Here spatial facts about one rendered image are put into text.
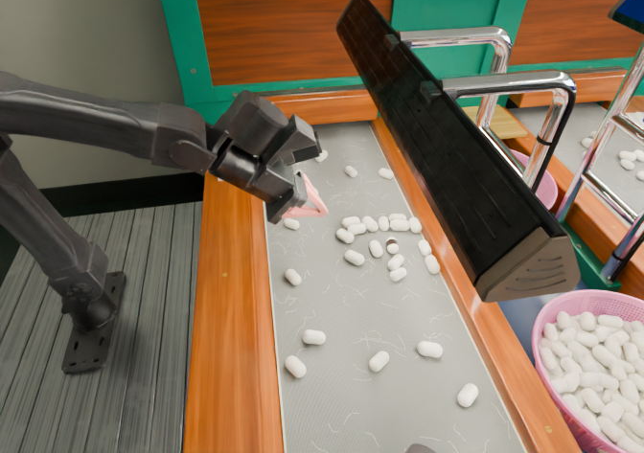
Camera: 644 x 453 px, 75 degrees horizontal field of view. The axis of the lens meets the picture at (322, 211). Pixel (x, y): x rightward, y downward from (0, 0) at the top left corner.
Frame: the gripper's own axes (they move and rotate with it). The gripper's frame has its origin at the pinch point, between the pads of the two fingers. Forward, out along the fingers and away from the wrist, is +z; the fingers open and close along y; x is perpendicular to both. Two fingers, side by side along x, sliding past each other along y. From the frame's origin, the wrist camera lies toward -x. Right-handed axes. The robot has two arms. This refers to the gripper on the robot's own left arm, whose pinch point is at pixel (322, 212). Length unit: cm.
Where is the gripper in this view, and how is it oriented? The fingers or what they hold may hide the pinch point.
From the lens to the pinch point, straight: 69.0
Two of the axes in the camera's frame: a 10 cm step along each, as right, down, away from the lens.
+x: -6.5, 6.3, 4.2
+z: 7.4, 4.1, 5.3
